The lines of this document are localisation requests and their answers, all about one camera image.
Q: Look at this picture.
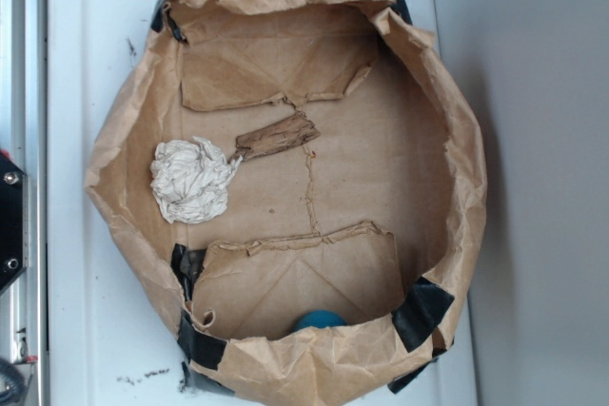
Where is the brown paper bag tray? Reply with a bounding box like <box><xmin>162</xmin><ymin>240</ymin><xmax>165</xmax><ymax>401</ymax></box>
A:
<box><xmin>85</xmin><ymin>0</ymin><xmax>487</xmax><ymax>405</ymax></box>

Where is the crumpled white paper ball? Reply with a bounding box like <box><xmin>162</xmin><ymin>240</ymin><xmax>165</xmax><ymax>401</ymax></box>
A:
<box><xmin>150</xmin><ymin>137</ymin><xmax>243</xmax><ymax>224</ymax></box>

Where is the black tape piece right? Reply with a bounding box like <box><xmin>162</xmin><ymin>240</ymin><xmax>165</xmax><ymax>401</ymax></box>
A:
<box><xmin>391</xmin><ymin>277</ymin><xmax>455</xmax><ymax>352</ymax></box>

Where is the blue ball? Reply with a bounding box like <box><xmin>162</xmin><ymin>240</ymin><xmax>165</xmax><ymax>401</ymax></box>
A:
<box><xmin>292</xmin><ymin>310</ymin><xmax>346</xmax><ymax>332</ymax></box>

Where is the brown wood chip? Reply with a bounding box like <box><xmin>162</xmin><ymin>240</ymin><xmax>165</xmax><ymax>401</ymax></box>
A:
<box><xmin>229</xmin><ymin>113</ymin><xmax>321</xmax><ymax>162</ymax></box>

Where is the white plastic base board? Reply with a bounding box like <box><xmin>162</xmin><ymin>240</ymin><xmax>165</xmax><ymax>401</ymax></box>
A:
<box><xmin>46</xmin><ymin>0</ymin><xmax>484</xmax><ymax>406</ymax></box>

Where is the black tape piece lower left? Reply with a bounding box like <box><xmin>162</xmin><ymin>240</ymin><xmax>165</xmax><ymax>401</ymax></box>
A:
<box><xmin>170</xmin><ymin>243</ymin><xmax>227</xmax><ymax>371</ymax></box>

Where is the aluminium frame rail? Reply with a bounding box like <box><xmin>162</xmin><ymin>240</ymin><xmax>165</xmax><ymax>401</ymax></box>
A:
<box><xmin>1</xmin><ymin>0</ymin><xmax>49</xmax><ymax>405</ymax></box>

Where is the black metal bracket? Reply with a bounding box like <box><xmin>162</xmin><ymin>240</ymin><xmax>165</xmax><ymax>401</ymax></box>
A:
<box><xmin>0</xmin><ymin>149</ymin><xmax>27</xmax><ymax>295</ymax></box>

